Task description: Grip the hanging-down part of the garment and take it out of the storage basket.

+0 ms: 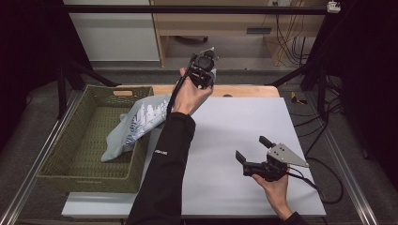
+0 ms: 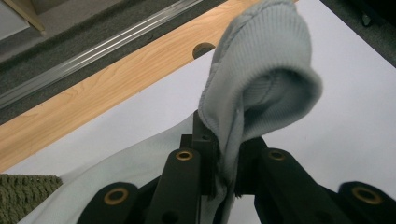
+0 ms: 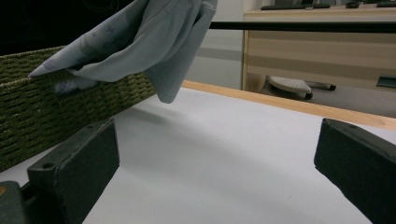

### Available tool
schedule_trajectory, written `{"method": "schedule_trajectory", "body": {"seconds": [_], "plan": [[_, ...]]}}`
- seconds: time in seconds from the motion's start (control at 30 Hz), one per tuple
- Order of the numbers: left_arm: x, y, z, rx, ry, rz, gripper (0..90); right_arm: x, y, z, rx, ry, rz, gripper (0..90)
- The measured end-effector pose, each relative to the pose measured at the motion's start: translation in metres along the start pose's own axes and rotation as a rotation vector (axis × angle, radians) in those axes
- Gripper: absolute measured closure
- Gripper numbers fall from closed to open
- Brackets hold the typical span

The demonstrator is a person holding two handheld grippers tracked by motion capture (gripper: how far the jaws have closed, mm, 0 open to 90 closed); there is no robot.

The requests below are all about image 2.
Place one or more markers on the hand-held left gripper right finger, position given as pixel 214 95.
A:
pixel 249 165

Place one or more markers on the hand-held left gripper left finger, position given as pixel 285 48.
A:
pixel 205 149

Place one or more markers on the light blue knit garment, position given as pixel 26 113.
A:
pixel 264 56

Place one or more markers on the white table sheet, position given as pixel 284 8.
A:
pixel 348 99

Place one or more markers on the small dark floor object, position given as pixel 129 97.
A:
pixel 366 19

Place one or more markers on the olive green knit cloth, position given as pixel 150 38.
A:
pixel 21 199

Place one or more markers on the wooden furniture leg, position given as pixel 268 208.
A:
pixel 28 14

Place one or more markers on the metal floor rail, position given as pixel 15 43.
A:
pixel 93 53

